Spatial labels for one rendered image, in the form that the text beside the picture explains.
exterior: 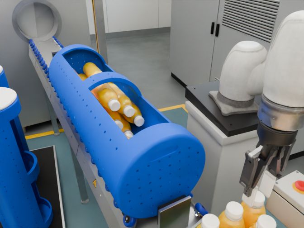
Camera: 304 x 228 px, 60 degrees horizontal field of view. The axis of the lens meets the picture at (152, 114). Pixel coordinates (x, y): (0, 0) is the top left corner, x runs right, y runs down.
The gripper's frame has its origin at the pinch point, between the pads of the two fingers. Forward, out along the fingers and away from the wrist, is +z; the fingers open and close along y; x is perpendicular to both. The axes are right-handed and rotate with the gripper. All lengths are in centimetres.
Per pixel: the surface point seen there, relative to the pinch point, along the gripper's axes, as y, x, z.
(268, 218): 2.8, 6.0, 1.9
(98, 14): -16, -158, -12
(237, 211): 7.7, 1.2, 1.9
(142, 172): 23.4, -16.6, -2.8
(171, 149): 14.7, -17.0, -6.4
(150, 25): -244, -500, 94
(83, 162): 30, -60, 26
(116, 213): 28.2, -25.5, 20.4
